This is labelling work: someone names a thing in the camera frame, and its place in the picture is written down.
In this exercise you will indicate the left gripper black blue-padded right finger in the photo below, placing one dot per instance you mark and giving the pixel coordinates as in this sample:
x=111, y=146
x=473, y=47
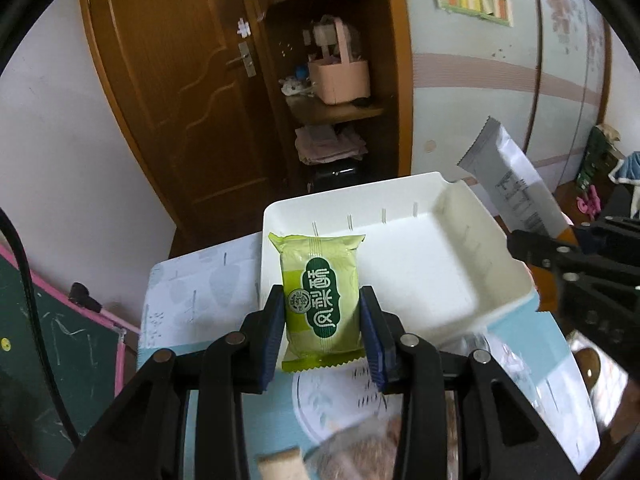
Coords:
x=500, y=434

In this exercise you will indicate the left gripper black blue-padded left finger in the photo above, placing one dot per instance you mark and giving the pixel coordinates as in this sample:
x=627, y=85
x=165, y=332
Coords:
x=141, y=435

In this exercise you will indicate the white grey snack wrapper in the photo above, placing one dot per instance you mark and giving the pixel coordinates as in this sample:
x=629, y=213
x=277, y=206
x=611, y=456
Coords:
x=512, y=183

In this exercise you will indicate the green pastry snack packet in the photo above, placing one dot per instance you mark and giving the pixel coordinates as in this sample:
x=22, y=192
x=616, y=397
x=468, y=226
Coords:
x=321, y=297

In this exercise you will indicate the clear packet brown snack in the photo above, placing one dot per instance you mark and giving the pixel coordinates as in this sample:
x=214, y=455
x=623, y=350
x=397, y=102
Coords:
x=367, y=450

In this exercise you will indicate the white plastic storage bin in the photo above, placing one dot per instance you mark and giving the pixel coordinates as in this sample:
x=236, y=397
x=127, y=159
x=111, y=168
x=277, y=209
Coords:
x=432, y=252

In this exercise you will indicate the folded pink cloth stack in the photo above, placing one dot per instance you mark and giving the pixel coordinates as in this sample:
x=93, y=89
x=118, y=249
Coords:
x=316, y=145

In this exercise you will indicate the wooden corner shelf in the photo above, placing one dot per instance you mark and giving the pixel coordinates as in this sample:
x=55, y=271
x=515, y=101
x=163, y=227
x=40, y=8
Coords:
x=379, y=30

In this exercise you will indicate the brown wooden door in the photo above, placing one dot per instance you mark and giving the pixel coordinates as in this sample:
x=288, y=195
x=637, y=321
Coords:
x=187, y=91

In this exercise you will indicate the green chalkboard pink frame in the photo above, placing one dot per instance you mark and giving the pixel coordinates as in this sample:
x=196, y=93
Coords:
x=86, y=353

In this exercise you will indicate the pink handled basket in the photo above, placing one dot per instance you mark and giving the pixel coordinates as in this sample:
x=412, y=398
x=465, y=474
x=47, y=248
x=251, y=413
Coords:
x=337, y=77

